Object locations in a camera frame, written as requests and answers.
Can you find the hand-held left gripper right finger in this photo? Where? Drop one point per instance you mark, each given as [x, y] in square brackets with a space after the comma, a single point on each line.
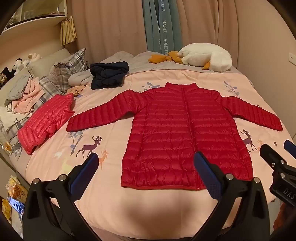
[208, 176]

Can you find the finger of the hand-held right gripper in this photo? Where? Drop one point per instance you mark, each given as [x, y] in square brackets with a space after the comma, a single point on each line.
[269, 153]
[290, 148]

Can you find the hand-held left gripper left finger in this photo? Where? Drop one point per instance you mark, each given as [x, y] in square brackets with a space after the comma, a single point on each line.
[85, 171]

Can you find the red down jacket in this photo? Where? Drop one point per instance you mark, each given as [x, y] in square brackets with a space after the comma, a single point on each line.
[173, 134]

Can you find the orange cloth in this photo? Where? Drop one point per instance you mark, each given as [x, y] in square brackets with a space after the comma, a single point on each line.
[285, 220]

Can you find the folded pink-red down jacket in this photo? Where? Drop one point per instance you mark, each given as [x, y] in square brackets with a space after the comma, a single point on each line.
[44, 125]

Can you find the pink deer printed blanket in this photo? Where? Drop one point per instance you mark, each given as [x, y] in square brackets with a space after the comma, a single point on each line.
[143, 208]

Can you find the yellow snack packet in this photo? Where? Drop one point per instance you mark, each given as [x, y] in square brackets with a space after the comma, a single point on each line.
[16, 187]

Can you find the blue snack packet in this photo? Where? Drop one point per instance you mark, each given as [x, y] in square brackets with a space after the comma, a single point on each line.
[16, 206]

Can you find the small brown plush toy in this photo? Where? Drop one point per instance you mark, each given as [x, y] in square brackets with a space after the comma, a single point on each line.
[75, 90]

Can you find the small plaid pillow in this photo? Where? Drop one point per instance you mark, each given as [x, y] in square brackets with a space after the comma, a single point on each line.
[47, 92]

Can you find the grey garment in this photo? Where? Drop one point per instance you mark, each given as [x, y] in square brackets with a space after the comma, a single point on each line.
[78, 78]

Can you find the white printed cloth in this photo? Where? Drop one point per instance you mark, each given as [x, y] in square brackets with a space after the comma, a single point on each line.
[9, 118]

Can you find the pink garment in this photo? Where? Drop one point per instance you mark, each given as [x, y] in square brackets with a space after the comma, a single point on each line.
[27, 97]

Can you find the navy blue garment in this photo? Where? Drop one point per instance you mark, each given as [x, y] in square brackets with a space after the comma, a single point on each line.
[108, 74]

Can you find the large plaid pillow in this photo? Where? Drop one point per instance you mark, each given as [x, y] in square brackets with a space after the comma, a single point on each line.
[67, 67]

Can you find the grey-blue garment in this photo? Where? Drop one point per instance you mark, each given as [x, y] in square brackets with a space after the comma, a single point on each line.
[18, 87]

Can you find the beige pillow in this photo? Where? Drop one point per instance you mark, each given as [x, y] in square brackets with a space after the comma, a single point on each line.
[50, 58]

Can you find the white goose plush toy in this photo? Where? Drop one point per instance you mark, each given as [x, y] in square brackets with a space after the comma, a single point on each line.
[198, 55]

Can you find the grey bed sheet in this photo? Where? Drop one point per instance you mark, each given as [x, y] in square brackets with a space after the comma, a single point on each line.
[138, 62]

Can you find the patterned cloth bundle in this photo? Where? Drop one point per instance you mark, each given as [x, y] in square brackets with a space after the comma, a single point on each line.
[2, 78]

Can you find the beige plush toy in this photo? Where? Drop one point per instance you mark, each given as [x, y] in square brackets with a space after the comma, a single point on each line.
[34, 56]

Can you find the black plush toy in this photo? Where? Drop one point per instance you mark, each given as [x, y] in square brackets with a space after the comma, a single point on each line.
[7, 72]

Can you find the white dog plush toy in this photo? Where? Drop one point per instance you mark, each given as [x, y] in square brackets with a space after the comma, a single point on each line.
[18, 64]

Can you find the beige tassel fringe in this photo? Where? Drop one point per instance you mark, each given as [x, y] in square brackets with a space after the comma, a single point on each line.
[68, 30]

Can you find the pink curtain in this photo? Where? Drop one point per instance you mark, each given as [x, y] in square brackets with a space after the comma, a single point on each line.
[111, 25]

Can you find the blue curtain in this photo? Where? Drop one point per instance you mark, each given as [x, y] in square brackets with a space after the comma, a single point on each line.
[161, 23]

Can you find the white shelf cabinet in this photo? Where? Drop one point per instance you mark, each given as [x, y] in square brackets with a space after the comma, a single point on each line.
[34, 18]

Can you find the white wall socket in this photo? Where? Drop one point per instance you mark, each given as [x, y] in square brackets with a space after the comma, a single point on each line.
[292, 58]

